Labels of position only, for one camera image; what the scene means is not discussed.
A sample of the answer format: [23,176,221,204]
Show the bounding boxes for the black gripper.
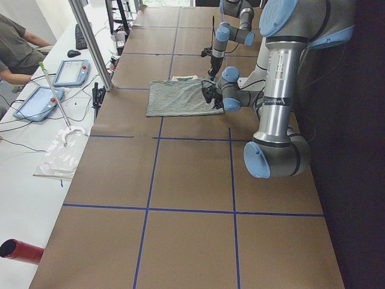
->
[207,87,223,110]
[208,56,223,81]

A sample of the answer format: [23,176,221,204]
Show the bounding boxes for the blue white striped polo shirt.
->
[146,76,224,117]

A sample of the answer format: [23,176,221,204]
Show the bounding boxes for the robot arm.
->
[202,1,356,178]
[201,1,255,80]

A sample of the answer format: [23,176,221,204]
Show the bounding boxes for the black keyboard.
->
[75,24,87,50]

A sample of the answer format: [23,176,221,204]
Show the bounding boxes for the upper teach pendant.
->
[53,60,90,87]

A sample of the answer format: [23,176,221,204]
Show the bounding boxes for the teach pendant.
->
[53,60,90,87]
[13,86,57,122]

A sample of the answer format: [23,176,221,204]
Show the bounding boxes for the black computer mouse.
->
[67,49,81,58]

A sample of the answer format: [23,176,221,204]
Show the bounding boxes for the clear plastic bag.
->
[32,128,88,180]

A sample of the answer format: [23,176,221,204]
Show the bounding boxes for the metal rod green tip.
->
[38,61,72,131]

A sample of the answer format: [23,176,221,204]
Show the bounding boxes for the lower teach pendant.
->
[13,86,57,122]

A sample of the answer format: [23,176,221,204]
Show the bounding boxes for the seated person grey shirt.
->
[1,15,51,85]

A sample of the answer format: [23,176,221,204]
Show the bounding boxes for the red bottle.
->
[1,239,44,265]

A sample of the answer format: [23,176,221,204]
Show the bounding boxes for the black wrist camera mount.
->
[201,47,212,57]
[202,85,216,104]

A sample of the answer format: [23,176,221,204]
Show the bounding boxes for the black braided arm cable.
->
[209,15,241,55]

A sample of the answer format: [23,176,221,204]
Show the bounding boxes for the aluminium frame post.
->
[69,0,113,91]

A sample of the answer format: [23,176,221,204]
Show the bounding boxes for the black frame rack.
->
[105,0,135,36]

